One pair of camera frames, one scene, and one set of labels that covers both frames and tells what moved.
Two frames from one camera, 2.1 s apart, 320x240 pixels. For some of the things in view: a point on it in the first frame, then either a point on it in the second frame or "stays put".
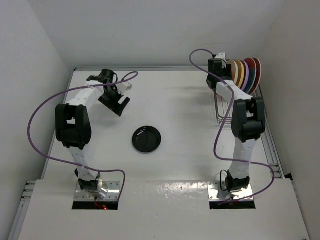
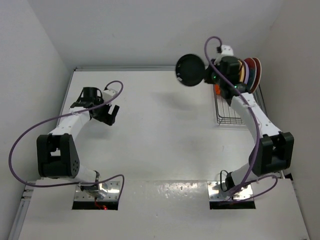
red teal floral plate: [258, 70] stays put
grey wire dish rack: [223, 106] stays put
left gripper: [114, 106] to [107, 118]
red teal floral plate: [252, 77] stays put
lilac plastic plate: [247, 74] stays put
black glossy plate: [146, 139] to [190, 69]
